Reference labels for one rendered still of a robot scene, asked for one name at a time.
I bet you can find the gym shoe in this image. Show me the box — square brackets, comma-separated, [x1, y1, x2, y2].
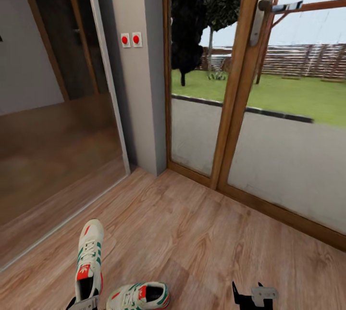
[106, 282, 170, 310]
[75, 218, 104, 302]

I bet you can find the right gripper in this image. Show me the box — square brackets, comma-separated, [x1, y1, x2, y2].
[232, 282, 273, 310]

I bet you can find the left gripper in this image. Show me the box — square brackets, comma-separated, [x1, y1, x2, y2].
[66, 290, 99, 310]

